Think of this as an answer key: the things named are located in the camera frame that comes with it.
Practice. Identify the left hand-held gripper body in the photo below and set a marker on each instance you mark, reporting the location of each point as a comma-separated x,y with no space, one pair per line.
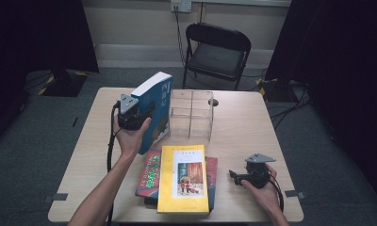
131,117

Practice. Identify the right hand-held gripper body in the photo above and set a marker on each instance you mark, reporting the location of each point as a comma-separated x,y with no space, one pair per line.
258,174

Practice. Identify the person's left hand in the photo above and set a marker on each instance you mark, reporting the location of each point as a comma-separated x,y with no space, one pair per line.
130,141

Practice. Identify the white wall socket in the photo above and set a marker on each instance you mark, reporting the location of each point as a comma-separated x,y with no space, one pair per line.
182,5

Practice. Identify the black folding chair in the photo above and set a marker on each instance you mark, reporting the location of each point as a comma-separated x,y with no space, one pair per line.
218,59

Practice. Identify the yellow book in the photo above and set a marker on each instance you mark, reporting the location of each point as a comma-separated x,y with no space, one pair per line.
167,175

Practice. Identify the red book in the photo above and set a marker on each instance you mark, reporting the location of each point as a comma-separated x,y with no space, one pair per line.
149,175

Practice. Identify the black stand base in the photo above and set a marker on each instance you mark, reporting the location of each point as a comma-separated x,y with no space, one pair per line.
64,84
271,89

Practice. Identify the blue book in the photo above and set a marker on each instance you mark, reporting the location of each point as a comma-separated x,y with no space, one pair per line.
160,94

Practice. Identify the black curtain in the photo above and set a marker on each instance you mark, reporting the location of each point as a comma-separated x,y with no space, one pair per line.
36,37
343,62

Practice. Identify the grey tape piece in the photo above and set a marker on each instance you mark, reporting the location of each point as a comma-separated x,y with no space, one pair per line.
295,194
56,197

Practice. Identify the person's right hand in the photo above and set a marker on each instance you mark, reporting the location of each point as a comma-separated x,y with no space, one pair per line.
268,197

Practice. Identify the clear acrylic book organizer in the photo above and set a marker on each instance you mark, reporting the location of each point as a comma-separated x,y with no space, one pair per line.
191,108

